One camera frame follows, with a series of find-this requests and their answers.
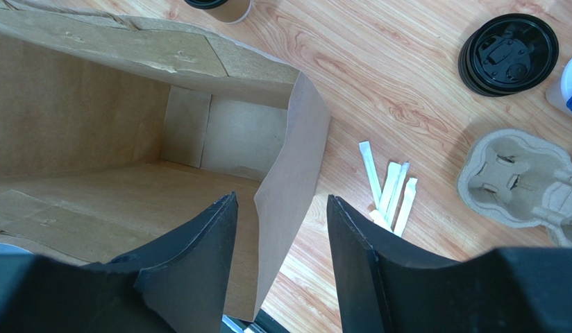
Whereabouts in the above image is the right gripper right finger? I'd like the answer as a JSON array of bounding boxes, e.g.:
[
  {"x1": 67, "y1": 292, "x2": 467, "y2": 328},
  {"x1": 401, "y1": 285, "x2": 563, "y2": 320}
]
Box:
[{"x1": 326, "y1": 195, "x2": 572, "y2": 332}]

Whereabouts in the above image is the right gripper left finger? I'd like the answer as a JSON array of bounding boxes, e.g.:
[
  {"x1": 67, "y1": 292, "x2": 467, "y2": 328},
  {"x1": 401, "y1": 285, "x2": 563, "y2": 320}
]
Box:
[{"x1": 0, "y1": 193, "x2": 238, "y2": 332}]

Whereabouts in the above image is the brown paper bag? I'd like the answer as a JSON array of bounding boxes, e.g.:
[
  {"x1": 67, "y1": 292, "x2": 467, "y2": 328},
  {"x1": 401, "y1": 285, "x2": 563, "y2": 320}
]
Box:
[{"x1": 0, "y1": 1, "x2": 330, "y2": 321}]

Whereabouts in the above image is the cardboard cup carrier tray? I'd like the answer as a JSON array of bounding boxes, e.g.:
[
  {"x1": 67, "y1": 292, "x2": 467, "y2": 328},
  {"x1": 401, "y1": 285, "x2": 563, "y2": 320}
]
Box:
[{"x1": 456, "y1": 128, "x2": 572, "y2": 248}]

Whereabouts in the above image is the brown paper coffee cup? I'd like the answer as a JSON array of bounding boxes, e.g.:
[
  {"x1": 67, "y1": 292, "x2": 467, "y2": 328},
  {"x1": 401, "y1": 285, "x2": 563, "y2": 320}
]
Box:
[{"x1": 185, "y1": 0, "x2": 253, "y2": 24}]

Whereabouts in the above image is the white wrapped straw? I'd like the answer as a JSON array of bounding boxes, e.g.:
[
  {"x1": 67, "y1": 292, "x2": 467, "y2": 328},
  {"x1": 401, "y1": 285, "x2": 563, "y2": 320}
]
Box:
[
  {"x1": 369, "y1": 178, "x2": 418, "y2": 237},
  {"x1": 378, "y1": 162, "x2": 410, "y2": 223},
  {"x1": 359, "y1": 141, "x2": 382, "y2": 210}
]

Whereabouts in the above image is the white plastic basket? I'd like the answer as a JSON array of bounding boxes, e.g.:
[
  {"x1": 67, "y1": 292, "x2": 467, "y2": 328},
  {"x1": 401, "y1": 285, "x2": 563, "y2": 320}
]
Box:
[{"x1": 546, "y1": 57, "x2": 572, "y2": 117}]

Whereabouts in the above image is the stack of black lids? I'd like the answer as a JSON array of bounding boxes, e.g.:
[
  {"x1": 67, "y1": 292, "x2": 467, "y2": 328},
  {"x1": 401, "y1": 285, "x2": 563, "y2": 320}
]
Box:
[{"x1": 457, "y1": 13, "x2": 559, "y2": 97}]

